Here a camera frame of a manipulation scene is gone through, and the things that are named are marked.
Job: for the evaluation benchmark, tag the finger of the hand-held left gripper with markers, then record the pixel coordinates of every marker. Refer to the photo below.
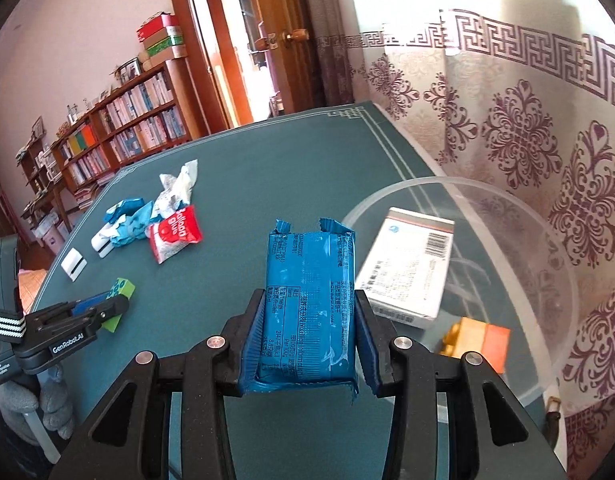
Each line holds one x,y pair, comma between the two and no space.
89,301
87,317

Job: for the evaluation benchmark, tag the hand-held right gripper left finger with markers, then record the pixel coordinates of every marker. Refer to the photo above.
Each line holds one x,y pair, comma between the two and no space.
255,330

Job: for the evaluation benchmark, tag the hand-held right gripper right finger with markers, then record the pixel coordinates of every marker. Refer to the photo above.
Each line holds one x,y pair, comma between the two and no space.
363,330

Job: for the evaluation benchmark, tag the green toy block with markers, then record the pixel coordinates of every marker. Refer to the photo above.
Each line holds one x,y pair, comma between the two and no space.
125,287

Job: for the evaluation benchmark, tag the white eraser block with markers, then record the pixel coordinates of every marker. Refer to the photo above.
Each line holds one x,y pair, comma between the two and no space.
73,262
101,245

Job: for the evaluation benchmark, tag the blue snack packet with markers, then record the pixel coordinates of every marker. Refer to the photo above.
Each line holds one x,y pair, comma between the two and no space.
307,310

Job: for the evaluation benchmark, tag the clear plastic basin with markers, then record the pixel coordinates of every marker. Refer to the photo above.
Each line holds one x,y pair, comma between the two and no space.
512,260

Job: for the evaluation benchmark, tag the person's left hand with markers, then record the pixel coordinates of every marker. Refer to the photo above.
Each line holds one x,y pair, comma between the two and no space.
52,405

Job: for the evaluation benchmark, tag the white medicine box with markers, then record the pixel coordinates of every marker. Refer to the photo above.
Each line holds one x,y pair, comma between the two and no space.
412,270

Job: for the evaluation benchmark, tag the red snack packet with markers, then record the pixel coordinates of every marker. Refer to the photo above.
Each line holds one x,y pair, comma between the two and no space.
175,235

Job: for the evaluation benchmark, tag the orange yellow toy block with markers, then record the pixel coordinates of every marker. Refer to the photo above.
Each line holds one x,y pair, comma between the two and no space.
482,340

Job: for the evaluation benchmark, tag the small wooden shelf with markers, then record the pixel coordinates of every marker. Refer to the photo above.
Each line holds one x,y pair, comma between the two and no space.
34,170

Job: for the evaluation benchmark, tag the rows of books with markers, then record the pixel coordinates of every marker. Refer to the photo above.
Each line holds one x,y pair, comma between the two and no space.
137,105

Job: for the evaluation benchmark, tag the brown wooden chair part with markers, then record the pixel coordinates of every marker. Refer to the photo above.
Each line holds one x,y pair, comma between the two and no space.
552,420

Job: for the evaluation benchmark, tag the wooden bookshelf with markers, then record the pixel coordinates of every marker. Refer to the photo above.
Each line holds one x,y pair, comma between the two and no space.
183,100

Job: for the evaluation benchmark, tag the tan box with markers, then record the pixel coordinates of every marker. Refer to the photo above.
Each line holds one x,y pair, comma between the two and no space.
165,57

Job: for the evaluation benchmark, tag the patterned white purple curtain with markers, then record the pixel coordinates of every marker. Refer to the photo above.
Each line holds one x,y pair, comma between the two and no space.
512,110

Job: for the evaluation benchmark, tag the red box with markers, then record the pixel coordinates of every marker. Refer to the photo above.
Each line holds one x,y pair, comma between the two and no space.
157,27

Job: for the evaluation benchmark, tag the brass door knob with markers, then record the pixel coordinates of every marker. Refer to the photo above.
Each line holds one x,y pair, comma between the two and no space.
295,36

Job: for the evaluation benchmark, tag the wooden door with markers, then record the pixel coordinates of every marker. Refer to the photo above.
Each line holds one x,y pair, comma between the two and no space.
282,0

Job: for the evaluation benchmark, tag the picture frame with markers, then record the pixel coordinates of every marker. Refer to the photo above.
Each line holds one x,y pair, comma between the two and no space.
130,71

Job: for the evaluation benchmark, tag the wooden door frame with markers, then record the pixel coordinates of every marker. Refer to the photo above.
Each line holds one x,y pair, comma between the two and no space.
187,10

